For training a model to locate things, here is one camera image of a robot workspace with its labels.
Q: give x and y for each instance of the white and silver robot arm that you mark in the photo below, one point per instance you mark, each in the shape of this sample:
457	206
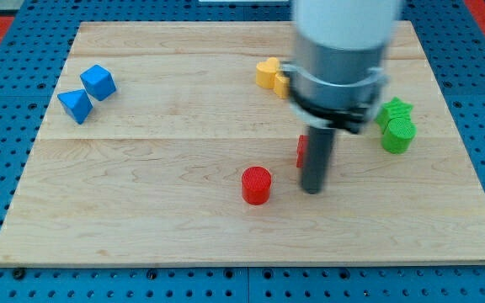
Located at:
335	70

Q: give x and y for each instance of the red cylinder block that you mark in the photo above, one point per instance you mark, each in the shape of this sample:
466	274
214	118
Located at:
256	184

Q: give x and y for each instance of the red block behind rod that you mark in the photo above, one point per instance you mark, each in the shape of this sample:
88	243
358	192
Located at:
300	150

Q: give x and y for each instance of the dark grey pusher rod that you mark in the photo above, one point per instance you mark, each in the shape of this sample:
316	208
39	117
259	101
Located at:
319	147

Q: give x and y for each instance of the yellow block beside heart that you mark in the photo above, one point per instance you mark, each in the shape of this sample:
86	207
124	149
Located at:
281	85

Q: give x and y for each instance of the wooden board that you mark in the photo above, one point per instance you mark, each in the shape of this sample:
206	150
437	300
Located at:
152	178

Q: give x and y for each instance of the green cylinder block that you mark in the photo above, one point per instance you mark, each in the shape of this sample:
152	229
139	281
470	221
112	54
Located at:
398	135

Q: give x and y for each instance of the green star block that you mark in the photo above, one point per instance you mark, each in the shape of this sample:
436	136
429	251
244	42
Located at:
396	108

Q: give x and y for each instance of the blue cube block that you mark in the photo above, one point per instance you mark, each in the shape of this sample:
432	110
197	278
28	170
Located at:
98	82

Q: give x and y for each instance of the blue triangular prism block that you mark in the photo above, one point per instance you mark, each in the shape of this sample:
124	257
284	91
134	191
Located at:
76	104

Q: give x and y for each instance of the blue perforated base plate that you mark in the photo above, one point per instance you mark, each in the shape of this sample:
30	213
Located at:
33	48

